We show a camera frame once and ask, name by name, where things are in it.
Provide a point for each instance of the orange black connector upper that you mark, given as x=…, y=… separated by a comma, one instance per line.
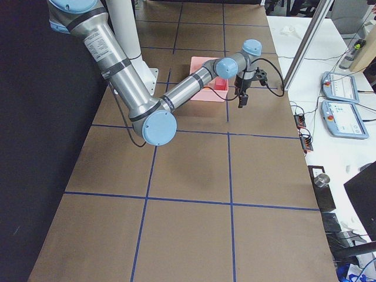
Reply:
x=300, y=120

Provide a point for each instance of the lower teach pendant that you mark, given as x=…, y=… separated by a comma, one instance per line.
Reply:
x=343, y=120

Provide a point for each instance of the black monitor corner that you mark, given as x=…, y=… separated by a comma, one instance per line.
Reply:
x=361, y=193

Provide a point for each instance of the teach pendant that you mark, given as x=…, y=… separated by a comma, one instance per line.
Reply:
x=343, y=120
x=337, y=86

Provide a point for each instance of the aluminium frame post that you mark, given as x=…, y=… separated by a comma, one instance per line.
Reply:
x=315, y=23

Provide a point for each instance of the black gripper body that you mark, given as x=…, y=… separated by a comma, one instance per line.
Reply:
x=242, y=84

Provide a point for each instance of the orange black connector lower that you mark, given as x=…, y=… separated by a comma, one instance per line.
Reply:
x=306, y=142

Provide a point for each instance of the metal cup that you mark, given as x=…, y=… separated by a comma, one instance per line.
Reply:
x=321, y=180

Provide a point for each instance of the red foam block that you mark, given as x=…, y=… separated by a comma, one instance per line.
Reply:
x=220, y=84

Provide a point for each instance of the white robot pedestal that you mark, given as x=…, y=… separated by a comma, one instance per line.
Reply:
x=123, y=21

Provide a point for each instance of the orange black connector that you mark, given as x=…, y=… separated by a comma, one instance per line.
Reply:
x=306, y=142
x=300, y=120

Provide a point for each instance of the pink plastic bin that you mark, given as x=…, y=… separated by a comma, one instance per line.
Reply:
x=207, y=94

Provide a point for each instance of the upper teach pendant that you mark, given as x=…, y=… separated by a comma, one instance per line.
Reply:
x=337, y=86

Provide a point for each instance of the wooden board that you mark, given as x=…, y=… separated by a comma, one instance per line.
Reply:
x=366, y=55

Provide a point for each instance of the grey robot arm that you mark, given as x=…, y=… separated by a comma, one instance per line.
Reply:
x=109, y=33

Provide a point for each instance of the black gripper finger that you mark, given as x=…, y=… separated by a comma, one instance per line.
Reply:
x=243, y=99

